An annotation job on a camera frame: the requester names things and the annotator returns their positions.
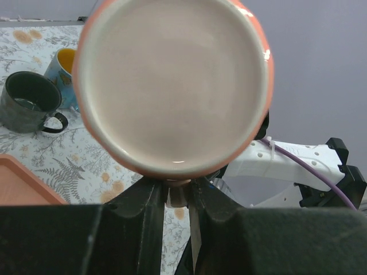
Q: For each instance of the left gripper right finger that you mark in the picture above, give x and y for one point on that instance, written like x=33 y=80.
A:
x=228 y=238

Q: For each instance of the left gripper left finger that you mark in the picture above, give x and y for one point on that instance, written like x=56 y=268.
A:
x=123 y=236

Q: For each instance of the pink mug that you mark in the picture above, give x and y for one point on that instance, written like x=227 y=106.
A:
x=173 y=90

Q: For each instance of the black mug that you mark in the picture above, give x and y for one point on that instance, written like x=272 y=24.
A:
x=29 y=103

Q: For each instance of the blue butterfly mug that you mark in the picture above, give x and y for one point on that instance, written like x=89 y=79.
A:
x=59 y=73

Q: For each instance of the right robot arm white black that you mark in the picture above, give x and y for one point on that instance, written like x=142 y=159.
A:
x=319 y=175

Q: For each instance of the floral table mat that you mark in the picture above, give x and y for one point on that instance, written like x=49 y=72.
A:
x=72 y=163

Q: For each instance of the pink plastic tray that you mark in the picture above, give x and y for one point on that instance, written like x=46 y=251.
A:
x=20 y=187

